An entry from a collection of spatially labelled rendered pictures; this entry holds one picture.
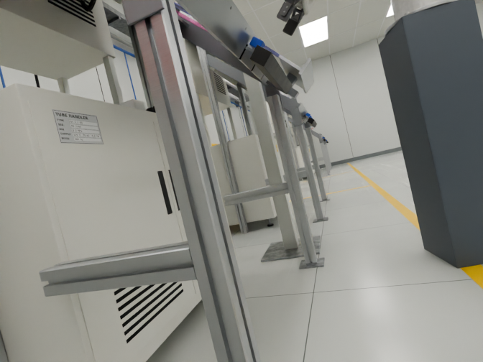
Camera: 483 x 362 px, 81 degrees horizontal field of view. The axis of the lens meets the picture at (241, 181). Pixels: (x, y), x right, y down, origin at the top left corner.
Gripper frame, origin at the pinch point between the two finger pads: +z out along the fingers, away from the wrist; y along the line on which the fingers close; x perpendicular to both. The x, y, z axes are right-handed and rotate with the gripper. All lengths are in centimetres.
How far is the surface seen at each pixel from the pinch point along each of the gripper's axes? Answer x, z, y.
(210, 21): 2.3, 14.1, -30.4
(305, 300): -47, 62, -4
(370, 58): 25, -229, 760
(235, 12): 2.3, 9.0, -23.5
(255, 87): 13.2, 16.7, 41.6
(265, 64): -6.5, 14.0, -16.7
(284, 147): -14.8, 30.6, 22.0
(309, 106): 96, -49, 760
